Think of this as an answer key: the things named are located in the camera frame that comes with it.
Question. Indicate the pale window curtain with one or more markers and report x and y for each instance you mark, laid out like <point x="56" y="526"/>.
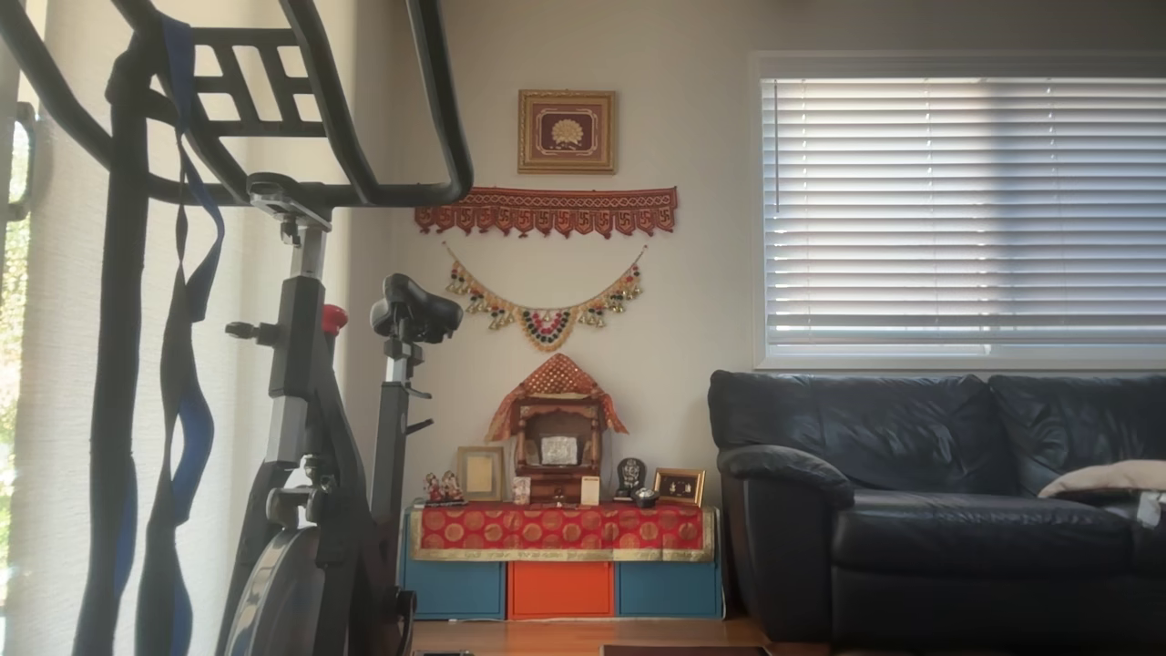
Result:
<point x="55" y="364"/>

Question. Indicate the black exercise bike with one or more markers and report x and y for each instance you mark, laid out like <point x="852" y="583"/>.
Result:
<point x="301" y="364"/>

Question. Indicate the gold photo frame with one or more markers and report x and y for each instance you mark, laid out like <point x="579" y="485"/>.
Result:
<point x="679" y="487"/>

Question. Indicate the blue storage cube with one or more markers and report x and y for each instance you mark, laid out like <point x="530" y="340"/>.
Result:
<point x="453" y="589"/>
<point x="668" y="589"/>

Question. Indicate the pale wooden picture frame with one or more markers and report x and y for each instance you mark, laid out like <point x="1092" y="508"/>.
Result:
<point x="480" y="474"/>

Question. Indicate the beige cushion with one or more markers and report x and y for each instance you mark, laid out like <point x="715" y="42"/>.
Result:
<point x="1111" y="476"/>

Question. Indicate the white horizontal window blind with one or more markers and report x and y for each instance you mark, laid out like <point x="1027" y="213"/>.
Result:
<point x="956" y="210"/>

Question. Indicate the red gold patterned cloth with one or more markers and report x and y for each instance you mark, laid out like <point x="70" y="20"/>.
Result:
<point x="556" y="530"/>

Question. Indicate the dark idol statue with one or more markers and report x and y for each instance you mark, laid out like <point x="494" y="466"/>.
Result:
<point x="630" y="474"/>

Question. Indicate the small dark bowl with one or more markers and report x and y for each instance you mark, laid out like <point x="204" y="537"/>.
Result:
<point x="644" y="497"/>

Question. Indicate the small deity figurine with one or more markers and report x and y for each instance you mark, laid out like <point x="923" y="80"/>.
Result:
<point x="453" y="488"/>
<point x="431" y="489"/>

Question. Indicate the orange storage cube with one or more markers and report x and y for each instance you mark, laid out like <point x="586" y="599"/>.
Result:
<point x="560" y="589"/>

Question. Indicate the small grey cloth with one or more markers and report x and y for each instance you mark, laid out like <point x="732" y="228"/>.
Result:
<point x="1150" y="508"/>

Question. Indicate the small white photo card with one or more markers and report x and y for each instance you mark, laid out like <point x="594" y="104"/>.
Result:
<point x="521" y="491"/>

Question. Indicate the small cream card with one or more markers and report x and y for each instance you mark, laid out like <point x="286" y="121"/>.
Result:
<point x="590" y="490"/>

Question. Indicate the gold framed wall picture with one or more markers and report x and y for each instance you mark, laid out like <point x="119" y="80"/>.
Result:
<point x="567" y="132"/>

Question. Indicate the wooden shrine with red canopy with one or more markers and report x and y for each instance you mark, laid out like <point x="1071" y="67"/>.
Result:
<point x="557" y="428"/>

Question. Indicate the black leather sofa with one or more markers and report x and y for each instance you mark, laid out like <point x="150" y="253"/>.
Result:
<point x="911" y="528"/>

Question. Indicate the beaded garland wall hanging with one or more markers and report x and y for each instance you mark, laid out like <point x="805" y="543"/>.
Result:
<point x="545" y="328"/>

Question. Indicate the red embroidered wall hanging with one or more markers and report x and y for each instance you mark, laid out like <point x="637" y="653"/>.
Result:
<point x="547" y="205"/>

